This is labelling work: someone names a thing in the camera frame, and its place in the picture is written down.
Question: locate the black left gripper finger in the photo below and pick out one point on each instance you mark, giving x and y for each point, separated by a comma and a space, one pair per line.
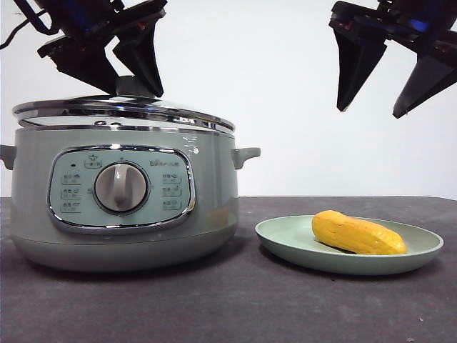
146, 57
78, 60

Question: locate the pale green electric steamer pot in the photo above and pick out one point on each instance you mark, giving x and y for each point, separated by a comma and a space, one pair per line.
214, 200

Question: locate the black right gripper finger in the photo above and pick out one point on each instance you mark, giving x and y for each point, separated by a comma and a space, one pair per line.
357, 57
428, 82

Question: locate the pale green round plate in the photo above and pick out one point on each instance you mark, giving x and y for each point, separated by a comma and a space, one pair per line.
285, 236

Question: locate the yellow corn cob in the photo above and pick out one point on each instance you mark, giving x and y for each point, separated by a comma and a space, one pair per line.
357, 232

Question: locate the glass lid with green knob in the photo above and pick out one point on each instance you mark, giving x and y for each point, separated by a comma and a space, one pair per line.
150, 109

